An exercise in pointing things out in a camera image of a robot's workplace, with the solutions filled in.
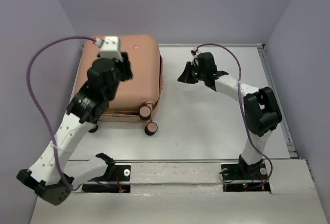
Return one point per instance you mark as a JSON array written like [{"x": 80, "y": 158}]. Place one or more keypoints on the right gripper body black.
[{"x": 199, "y": 73}]

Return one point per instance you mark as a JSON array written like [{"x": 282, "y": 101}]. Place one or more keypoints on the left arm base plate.
[{"x": 117, "y": 182}]

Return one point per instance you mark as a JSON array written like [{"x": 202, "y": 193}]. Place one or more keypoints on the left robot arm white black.
[{"x": 47, "y": 176}]

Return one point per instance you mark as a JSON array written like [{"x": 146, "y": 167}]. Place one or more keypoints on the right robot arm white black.
[{"x": 259, "y": 109}]

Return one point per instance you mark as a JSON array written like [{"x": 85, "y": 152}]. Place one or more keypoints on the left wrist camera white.
[{"x": 109, "y": 47}]

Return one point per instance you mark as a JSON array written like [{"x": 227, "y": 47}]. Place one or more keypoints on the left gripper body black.
[{"x": 124, "y": 69}]

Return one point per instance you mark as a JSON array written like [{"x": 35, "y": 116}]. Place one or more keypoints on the pink hard-shell suitcase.
[{"x": 137, "y": 99}]

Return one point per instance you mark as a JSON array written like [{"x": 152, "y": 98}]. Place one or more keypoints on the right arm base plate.
[{"x": 235, "y": 181}]

